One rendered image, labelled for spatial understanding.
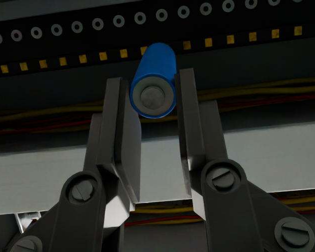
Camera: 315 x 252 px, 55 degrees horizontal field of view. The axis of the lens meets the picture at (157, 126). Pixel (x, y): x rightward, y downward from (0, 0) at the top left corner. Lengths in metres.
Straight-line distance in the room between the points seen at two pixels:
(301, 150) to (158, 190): 0.09
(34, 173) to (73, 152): 0.03
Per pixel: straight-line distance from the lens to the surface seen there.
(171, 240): 0.44
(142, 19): 0.30
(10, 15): 0.33
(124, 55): 0.30
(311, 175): 0.22
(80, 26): 0.31
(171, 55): 0.15
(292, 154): 0.21
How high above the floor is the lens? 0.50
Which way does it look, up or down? 41 degrees up
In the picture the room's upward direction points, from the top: 169 degrees clockwise
